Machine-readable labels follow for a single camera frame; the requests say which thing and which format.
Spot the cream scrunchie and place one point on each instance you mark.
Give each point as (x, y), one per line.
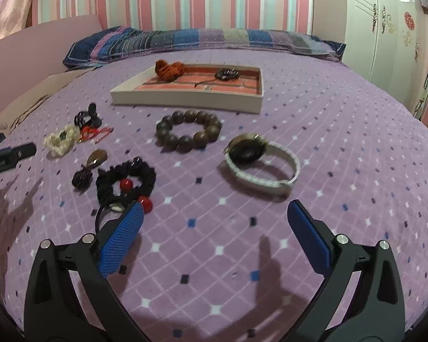
(57, 146)

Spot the thin dark hair pin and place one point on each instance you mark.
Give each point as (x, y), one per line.
(204, 83)

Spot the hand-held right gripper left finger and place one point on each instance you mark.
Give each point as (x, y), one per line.
(123, 235)

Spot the pink headboard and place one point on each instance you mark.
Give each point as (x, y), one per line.
(39, 42)

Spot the wristwatch with white band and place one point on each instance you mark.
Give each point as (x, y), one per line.
(246, 149)

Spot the black claw hair clip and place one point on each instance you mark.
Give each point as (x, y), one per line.
(84, 117)

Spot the white tray with brick lining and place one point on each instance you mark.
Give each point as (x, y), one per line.
(185, 101)

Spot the brown pendant with black knot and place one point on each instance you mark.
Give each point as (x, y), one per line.
(96, 157)

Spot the purple patterned bedspread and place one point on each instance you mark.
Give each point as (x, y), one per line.
(342, 149)

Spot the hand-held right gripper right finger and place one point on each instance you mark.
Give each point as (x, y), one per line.
(308, 235)

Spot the striped blue purple pillow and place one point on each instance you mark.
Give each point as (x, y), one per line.
(199, 41)

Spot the orange scrunchie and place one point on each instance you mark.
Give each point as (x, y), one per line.
(167, 69)

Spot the white wardrobe with flower stickers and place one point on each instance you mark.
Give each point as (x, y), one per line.
(381, 25)

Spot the black ruffled scrunchie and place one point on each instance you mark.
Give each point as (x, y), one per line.
(146, 172)

